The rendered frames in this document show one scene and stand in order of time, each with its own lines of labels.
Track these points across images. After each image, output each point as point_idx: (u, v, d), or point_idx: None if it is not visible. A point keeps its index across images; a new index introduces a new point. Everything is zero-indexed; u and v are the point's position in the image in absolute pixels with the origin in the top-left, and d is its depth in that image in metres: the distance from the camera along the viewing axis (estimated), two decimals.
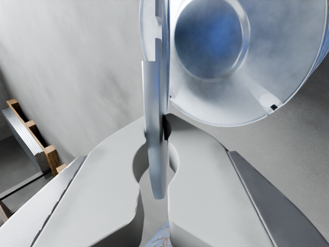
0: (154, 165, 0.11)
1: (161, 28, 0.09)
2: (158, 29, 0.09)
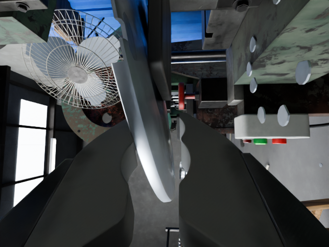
0: (149, 165, 0.11)
1: (125, 29, 0.09)
2: (123, 30, 0.09)
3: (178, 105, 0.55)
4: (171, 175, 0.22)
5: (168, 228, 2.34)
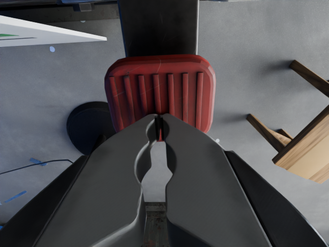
0: None
1: None
2: None
3: (205, 96, 0.12)
4: None
5: None
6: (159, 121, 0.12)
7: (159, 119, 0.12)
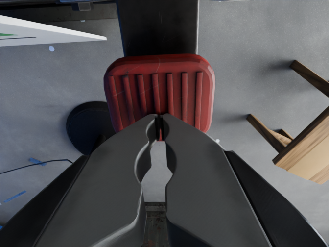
0: None
1: None
2: None
3: (204, 95, 0.12)
4: None
5: None
6: (159, 121, 0.12)
7: (159, 119, 0.12)
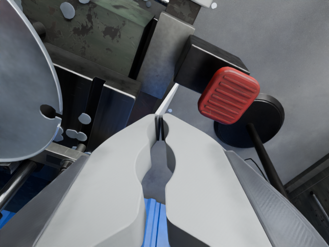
0: (45, 148, 0.29)
1: None
2: None
3: (237, 79, 0.23)
4: None
5: None
6: (159, 121, 0.12)
7: (159, 119, 0.12)
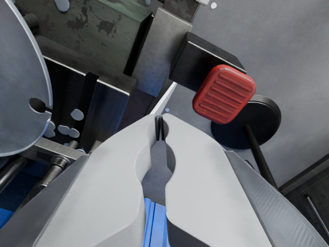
0: None
1: None
2: None
3: (232, 77, 0.22)
4: (36, 89, 0.23)
5: None
6: (159, 121, 0.12)
7: (159, 119, 0.12)
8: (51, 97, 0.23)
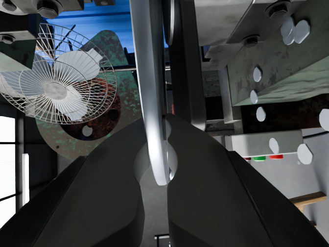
0: None
1: None
2: None
3: None
4: None
5: (157, 235, 2.31)
6: None
7: None
8: None
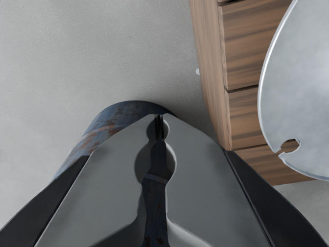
0: None
1: None
2: None
3: None
4: None
5: None
6: (159, 121, 0.12)
7: (159, 119, 0.12)
8: None
